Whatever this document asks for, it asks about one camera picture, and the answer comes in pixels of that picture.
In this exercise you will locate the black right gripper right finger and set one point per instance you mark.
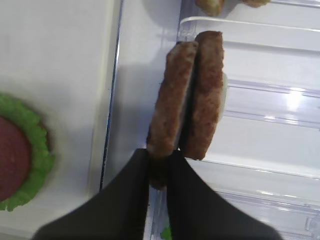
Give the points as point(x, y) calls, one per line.
point(196, 212)

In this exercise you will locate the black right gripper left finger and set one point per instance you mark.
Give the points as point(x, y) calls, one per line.
point(118, 212)

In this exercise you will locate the meat patty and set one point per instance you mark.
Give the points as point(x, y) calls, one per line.
point(207, 101)
point(168, 115)

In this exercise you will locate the lettuce leaf in rack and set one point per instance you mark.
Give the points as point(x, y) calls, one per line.
point(166, 234)

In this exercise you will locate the lettuce leaf on tray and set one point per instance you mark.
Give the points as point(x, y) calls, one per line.
point(42, 160)

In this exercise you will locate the tomato slice on tray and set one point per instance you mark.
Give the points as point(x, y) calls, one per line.
point(15, 158)

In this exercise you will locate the clear right acrylic rack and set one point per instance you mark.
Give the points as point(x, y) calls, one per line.
point(265, 155)

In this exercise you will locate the metal baking tray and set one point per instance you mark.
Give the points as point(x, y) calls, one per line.
point(58, 56)

